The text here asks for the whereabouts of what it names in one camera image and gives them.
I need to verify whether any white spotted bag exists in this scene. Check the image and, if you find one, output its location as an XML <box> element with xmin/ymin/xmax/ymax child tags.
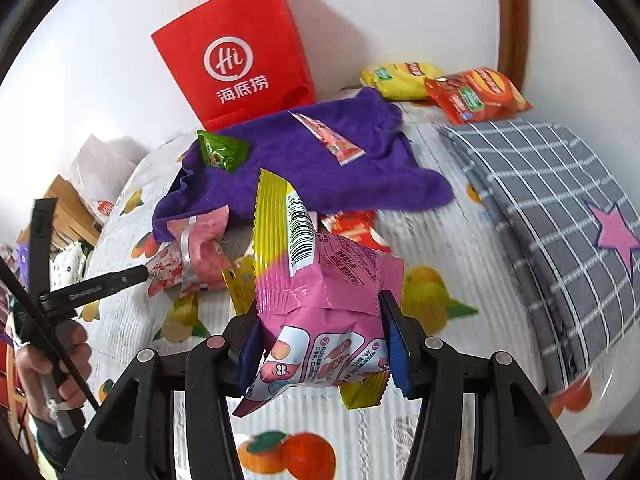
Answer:
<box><xmin>50</xmin><ymin>240</ymin><xmax>96</xmax><ymax>286</ymax></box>

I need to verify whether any small yellow snack packet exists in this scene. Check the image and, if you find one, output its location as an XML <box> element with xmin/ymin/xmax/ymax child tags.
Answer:
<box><xmin>221</xmin><ymin>255</ymin><xmax>258</xmax><ymax>318</ymax></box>

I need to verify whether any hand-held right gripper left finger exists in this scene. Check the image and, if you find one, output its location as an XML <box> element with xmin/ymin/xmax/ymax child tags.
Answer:
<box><xmin>65</xmin><ymin>307</ymin><xmax>266</xmax><ymax>480</ymax></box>

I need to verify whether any long red pink snack packet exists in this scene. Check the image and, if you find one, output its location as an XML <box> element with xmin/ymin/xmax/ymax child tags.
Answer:
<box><xmin>290</xmin><ymin>111</ymin><xmax>365</xmax><ymax>167</ymax></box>

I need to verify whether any grey plaid pillow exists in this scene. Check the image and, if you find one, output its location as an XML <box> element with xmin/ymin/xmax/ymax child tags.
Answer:
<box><xmin>437</xmin><ymin>120</ymin><xmax>640</xmax><ymax>396</ymax></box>

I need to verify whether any cardboard boxes and paper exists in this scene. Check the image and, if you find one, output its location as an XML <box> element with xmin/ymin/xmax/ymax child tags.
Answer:
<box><xmin>70</xmin><ymin>134</ymin><xmax>148</xmax><ymax>221</ymax></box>

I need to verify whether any red paper bag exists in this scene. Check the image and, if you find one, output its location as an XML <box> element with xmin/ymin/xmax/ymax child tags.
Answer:
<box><xmin>151</xmin><ymin>0</ymin><xmax>317</xmax><ymax>132</ymax></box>

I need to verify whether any person's left hand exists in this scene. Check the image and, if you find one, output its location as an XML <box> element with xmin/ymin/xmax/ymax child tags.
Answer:
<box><xmin>15</xmin><ymin>320</ymin><xmax>93</xmax><ymax>421</ymax></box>

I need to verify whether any red and white candy packet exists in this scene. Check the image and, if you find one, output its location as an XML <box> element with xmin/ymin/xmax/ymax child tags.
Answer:
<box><xmin>145</xmin><ymin>242</ymin><xmax>201</xmax><ymax>297</ymax></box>

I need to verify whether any pale pink peach snack packet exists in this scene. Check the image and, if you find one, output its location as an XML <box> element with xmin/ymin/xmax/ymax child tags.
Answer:
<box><xmin>165</xmin><ymin>206</ymin><xmax>236</xmax><ymax>297</ymax></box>

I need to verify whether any pink and yellow snack packet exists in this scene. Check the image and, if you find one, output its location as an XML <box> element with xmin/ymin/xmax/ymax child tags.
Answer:
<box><xmin>232</xmin><ymin>168</ymin><xmax>405</xmax><ymax>418</ymax></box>

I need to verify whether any yellow chips bag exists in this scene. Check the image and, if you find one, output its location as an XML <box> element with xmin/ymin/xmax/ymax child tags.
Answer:
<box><xmin>360</xmin><ymin>61</ymin><xmax>446</xmax><ymax>102</ymax></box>

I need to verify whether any green triangular snack packet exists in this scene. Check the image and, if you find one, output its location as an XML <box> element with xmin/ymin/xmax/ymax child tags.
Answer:
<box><xmin>196</xmin><ymin>130</ymin><xmax>251</xmax><ymax>175</ymax></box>

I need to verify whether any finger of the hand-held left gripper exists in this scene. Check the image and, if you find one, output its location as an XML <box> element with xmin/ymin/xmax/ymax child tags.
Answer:
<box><xmin>102</xmin><ymin>266</ymin><xmax>151</xmax><ymax>292</ymax></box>

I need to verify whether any purple towel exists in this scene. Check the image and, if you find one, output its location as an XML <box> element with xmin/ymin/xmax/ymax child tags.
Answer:
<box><xmin>152</xmin><ymin>87</ymin><xmax>455</xmax><ymax>243</ymax></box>

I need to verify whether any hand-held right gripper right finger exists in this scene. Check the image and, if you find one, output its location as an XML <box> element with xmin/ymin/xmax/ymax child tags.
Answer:
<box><xmin>377</xmin><ymin>290</ymin><xmax>586</xmax><ymax>480</ymax></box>

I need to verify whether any orange chips bag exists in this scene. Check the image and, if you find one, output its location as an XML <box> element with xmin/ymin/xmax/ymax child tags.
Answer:
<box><xmin>425</xmin><ymin>67</ymin><xmax>532</xmax><ymax>126</ymax></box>

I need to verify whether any fruit print bed sheet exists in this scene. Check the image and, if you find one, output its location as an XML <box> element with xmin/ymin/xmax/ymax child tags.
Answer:
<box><xmin>85</xmin><ymin>100</ymin><xmax>640</xmax><ymax>480</ymax></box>

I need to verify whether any brown wooden door frame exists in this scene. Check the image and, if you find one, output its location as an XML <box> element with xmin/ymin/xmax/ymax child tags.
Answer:
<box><xmin>495</xmin><ymin>0</ymin><xmax>531</xmax><ymax>96</ymax></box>

